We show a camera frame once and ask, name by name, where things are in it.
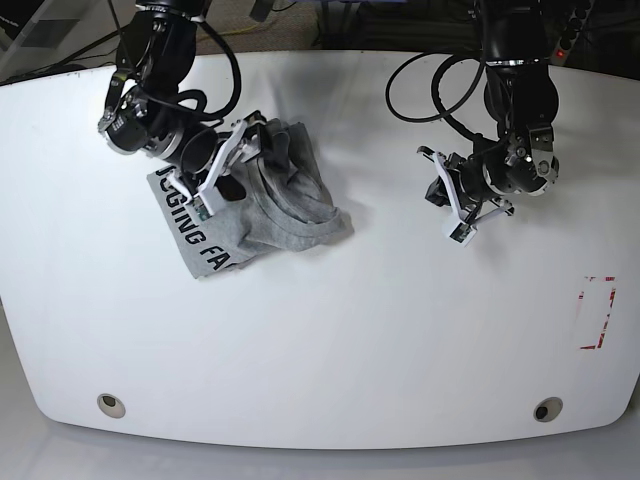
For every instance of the right table cable grommet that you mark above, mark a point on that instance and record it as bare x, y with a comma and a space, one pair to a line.
548, 409

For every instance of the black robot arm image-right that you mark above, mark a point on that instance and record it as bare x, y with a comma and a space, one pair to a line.
521, 98

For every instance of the red tape rectangle marking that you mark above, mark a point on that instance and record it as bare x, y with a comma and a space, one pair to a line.
595, 304

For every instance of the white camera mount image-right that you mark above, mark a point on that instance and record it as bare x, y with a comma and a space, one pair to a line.
462, 225

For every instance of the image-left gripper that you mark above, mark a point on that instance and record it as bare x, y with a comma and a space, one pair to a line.
198, 146

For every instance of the left table cable grommet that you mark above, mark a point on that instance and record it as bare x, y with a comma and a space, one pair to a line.
111, 406

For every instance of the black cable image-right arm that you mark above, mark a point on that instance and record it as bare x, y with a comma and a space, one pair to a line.
443, 113

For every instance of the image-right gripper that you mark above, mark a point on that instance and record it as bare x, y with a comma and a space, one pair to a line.
469, 181

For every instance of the table cable grommet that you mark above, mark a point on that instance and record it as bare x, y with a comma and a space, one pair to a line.
548, 409
111, 406

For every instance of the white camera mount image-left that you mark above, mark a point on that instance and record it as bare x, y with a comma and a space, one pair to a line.
247, 140

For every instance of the grey T-shirt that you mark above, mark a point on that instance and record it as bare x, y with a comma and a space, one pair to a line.
286, 207

